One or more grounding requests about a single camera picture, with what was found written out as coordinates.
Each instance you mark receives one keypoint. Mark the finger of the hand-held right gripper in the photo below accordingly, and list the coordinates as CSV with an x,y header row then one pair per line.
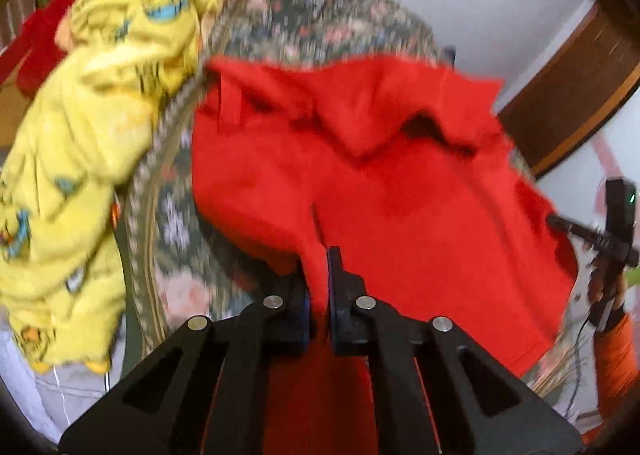
x,y
570,229

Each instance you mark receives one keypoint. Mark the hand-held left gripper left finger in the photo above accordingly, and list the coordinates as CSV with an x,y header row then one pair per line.
x,y
300,315

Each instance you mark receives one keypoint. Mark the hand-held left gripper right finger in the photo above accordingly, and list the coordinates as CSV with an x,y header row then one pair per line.
x,y
336,305

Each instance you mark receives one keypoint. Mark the red zip jacket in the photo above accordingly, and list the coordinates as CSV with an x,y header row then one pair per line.
x,y
400,210

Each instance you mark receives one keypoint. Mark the person's right forearm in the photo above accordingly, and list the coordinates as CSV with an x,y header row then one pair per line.
x,y
620,370

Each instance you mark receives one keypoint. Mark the person's right hand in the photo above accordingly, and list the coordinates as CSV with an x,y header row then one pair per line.
x,y
597,285

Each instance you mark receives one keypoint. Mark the white heart print sliding door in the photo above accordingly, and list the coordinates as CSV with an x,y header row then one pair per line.
x,y
615,155

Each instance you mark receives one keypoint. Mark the wooden wardrobe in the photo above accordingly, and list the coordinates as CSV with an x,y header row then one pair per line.
x,y
570,95

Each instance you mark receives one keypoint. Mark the yellow cartoon print garment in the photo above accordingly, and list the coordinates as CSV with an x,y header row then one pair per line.
x,y
100,110

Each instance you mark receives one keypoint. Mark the floral bedspread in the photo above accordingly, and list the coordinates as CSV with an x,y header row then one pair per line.
x,y
310,0

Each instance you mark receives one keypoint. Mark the red plush toy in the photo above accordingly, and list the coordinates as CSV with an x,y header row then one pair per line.
x,y
35,45

